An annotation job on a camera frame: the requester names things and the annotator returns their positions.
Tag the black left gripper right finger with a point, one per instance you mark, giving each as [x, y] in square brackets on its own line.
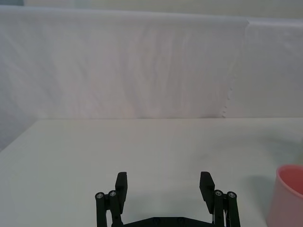
[209, 191]

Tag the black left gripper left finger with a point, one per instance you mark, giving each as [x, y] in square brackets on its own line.
[120, 189]

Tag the white table cloth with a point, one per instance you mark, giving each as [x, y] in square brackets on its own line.
[151, 153]

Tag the pink plastic cup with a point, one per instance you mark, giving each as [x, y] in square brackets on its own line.
[287, 196]

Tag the white curtain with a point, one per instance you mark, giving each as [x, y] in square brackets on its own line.
[132, 63]

